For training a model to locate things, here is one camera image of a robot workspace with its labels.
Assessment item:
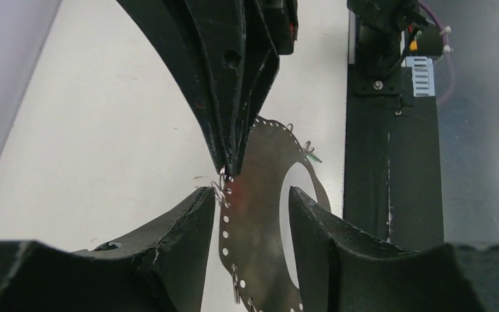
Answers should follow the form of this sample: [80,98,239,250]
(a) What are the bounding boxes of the green key tag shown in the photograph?
[307,153,322,163]

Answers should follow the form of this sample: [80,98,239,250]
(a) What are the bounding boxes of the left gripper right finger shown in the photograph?
[288,187,418,311]

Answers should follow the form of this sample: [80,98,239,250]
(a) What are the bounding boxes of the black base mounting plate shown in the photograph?
[342,12,445,253]

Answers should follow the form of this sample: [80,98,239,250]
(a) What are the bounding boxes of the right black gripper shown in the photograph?
[119,0,298,176]

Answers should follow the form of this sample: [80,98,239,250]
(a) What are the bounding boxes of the perforated metal ring plate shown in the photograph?
[218,116,330,311]

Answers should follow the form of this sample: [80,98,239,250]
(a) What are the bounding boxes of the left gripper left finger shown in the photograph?
[76,187,215,311]

